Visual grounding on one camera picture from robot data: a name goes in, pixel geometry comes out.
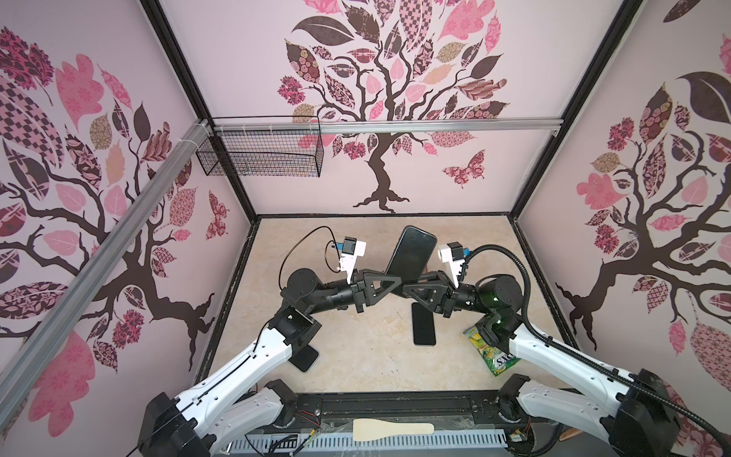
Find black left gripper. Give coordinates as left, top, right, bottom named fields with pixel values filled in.
left=306, top=267, right=401, bottom=315

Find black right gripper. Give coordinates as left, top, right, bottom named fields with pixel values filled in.
left=404, top=272, right=492, bottom=324

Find purple smartphone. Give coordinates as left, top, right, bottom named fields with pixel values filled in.
left=411, top=303, right=436, bottom=347

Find black phone case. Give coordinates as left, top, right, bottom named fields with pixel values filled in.
left=386, top=225, right=437, bottom=283

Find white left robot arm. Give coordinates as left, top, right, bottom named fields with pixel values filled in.
left=135, top=268, right=402, bottom=456

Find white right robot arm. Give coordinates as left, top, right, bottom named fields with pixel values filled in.
left=403, top=272, right=682, bottom=456

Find green candy bag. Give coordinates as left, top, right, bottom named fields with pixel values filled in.
left=464, top=327, right=521, bottom=377

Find black smartphone on table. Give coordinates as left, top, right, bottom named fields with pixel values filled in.
left=289, top=345, right=320, bottom=373

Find beige wooden spatula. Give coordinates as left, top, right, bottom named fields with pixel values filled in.
left=352, top=418, right=435, bottom=443

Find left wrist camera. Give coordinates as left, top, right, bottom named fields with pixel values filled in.
left=336, top=237, right=367, bottom=284

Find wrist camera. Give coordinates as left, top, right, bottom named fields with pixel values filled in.
left=336, top=237, right=367, bottom=284
left=437, top=242, right=470, bottom=287

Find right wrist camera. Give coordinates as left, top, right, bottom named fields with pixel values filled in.
left=437, top=242, right=470, bottom=287

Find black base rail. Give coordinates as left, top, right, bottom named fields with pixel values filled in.
left=153, top=387, right=646, bottom=457

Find aluminium rail back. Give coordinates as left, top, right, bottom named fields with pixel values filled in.
left=214, top=117, right=563, bottom=134

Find aluminium rail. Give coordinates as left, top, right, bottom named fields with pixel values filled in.
left=1, top=119, right=211, bottom=427
left=214, top=117, right=563, bottom=134

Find black wire basket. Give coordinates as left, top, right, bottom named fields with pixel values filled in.
left=196, top=114, right=325, bottom=178

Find white slotted cable duct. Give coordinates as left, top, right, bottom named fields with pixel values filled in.
left=225, top=430, right=508, bottom=456

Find black vertical frame post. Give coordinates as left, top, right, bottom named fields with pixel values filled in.
left=140, top=0, right=258, bottom=224

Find aluminium rail left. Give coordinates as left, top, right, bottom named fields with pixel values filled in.
left=1, top=119, right=211, bottom=427

